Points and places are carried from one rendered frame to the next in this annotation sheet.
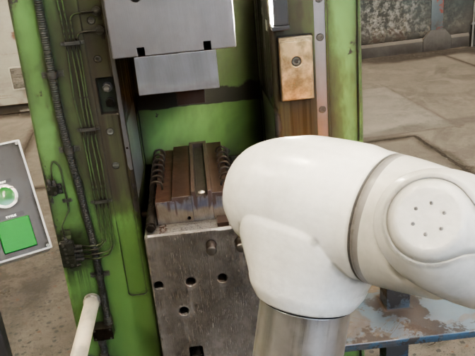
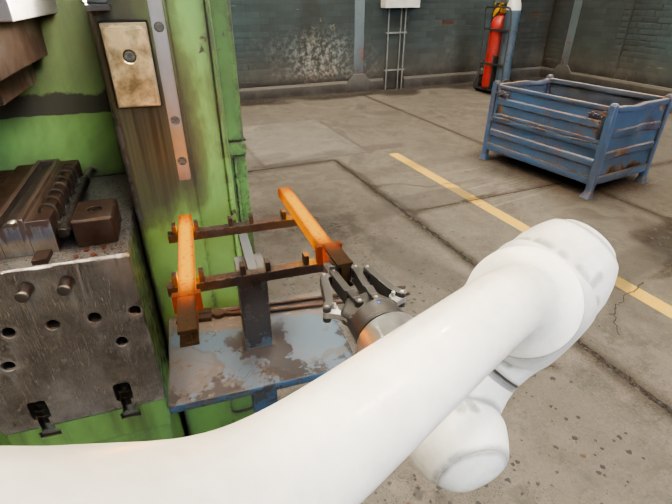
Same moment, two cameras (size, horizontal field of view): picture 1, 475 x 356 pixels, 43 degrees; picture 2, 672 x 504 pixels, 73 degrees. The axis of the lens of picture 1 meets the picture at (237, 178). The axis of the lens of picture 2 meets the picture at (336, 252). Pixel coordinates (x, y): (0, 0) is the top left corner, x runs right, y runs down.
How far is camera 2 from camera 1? 0.61 m
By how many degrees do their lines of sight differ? 16
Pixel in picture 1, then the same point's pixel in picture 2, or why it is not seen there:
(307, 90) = (149, 94)
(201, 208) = (13, 242)
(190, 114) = (39, 126)
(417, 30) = (343, 74)
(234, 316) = (79, 364)
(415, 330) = (272, 375)
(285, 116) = (129, 127)
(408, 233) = not seen: outside the picture
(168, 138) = (15, 156)
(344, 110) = (203, 122)
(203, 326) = (39, 380)
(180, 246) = not seen: outside the picture
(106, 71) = not seen: outside the picture
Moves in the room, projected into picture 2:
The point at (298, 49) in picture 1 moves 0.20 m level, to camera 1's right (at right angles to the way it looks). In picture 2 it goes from (129, 40) to (226, 38)
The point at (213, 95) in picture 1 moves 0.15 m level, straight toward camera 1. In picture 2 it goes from (66, 104) to (54, 116)
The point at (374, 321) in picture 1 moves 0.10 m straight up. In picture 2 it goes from (229, 366) to (223, 330)
